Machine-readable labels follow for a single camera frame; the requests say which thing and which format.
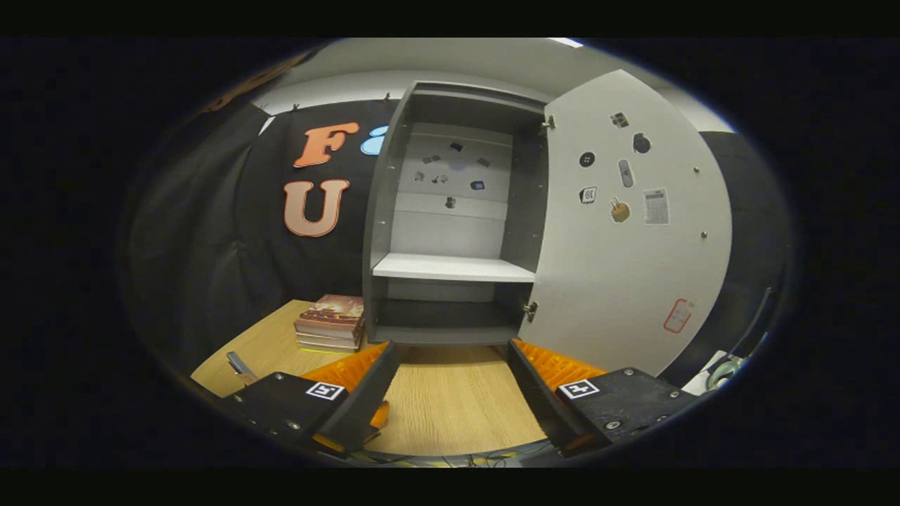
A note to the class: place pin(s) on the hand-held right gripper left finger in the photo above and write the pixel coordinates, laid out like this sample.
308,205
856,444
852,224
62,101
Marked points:
365,393

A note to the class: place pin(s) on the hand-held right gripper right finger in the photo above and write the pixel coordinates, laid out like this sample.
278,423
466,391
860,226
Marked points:
538,393

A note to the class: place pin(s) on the white cabinet door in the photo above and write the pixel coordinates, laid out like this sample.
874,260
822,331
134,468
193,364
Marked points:
619,281

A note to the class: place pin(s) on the metal door hinge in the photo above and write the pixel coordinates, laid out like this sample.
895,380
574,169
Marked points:
529,310
547,123

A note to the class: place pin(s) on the white cabinet shelf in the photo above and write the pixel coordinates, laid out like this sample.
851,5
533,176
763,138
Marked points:
450,267

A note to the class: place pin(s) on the thin yellow edged book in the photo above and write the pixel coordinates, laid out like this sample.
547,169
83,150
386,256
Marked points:
327,349

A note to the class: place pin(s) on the thin dark spine book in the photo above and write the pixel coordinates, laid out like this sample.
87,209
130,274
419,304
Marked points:
327,341
327,332

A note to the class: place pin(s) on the brown cover book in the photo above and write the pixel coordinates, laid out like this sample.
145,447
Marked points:
337,309

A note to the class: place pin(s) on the grey metallic object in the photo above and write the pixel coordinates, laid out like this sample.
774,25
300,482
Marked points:
239,365

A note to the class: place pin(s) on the white flat object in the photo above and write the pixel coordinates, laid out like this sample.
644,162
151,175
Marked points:
696,383

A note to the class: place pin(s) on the black backdrop cloth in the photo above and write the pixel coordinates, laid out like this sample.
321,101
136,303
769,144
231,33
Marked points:
211,232

